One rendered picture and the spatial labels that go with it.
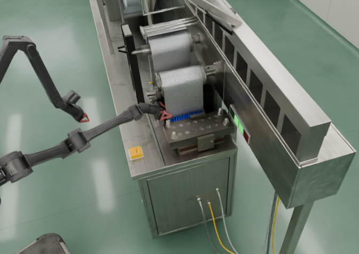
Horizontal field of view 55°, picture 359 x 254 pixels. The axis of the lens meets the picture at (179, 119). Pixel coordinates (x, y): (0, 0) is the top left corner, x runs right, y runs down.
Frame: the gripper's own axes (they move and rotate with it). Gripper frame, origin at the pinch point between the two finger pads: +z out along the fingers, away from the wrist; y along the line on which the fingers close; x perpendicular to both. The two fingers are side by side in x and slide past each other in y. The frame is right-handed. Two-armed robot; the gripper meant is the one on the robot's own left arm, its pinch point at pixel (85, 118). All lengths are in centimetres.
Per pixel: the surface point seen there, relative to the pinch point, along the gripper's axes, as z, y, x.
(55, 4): 151, 388, -53
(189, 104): 21, -39, -48
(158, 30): -8, -7, -69
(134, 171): 15.0, -44.0, 3.3
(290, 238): 64, -122, -26
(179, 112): 21, -36, -40
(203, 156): 33, -62, -29
